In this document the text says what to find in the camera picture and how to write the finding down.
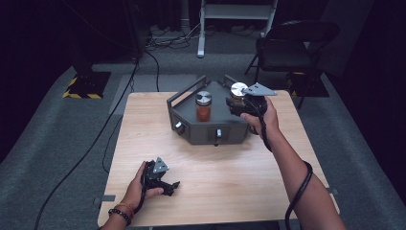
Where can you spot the grey table bracket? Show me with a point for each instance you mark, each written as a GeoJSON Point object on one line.
{"type": "Point", "coordinates": [333, 191]}
{"type": "Point", "coordinates": [104, 199]}

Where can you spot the glass jar with brown spice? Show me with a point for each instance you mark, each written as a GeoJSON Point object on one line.
{"type": "Point", "coordinates": [237, 91]}

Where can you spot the person's left hand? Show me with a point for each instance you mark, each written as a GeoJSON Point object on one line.
{"type": "Point", "coordinates": [135, 191]}

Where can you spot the person's right hand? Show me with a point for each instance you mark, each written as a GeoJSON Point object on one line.
{"type": "Point", "coordinates": [269, 123]}

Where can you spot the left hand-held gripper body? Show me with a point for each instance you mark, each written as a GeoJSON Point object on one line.
{"type": "Point", "coordinates": [154, 172]}

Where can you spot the glass jar with red spice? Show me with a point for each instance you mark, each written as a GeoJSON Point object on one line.
{"type": "Point", "coordinates": [203, 107]}

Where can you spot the dark grey corner rack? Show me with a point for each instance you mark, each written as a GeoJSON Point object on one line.
{"type": "Point", "coordinates": [191, 127]}

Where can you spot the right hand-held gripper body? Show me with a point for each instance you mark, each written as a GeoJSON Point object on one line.
{"type": "Point", "coordinates": [258, 102]}

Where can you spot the black folding chair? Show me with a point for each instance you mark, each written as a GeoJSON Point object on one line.
{"type": "Point", "coordinates": [287, 52]}

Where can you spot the white metal stand frame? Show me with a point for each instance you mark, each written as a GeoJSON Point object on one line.
{"type": "Point", "coordinates": [234, 11]}

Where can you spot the black stand pole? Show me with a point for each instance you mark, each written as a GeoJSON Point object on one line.
{"type": "Point", "coordinates": [135, 28]}

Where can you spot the black base with striped tape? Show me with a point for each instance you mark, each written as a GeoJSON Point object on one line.
{"type": "Point", "coordinates": [89, 84]}

